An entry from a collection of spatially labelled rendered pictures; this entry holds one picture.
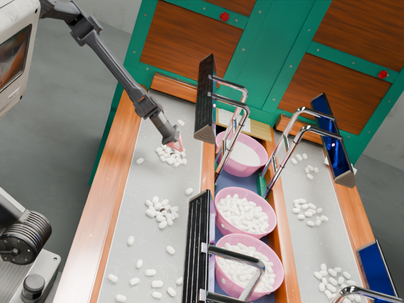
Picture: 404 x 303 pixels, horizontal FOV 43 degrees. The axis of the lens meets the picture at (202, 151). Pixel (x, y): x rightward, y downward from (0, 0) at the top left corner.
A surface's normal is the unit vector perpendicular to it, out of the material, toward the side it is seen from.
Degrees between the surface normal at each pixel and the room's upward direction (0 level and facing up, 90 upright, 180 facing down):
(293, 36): 90
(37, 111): 0
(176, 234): 0
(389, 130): 90
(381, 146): 90
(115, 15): 90
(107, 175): 0
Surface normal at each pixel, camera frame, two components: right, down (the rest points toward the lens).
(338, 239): 0.34, -0.77
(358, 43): -0.03, 0.57
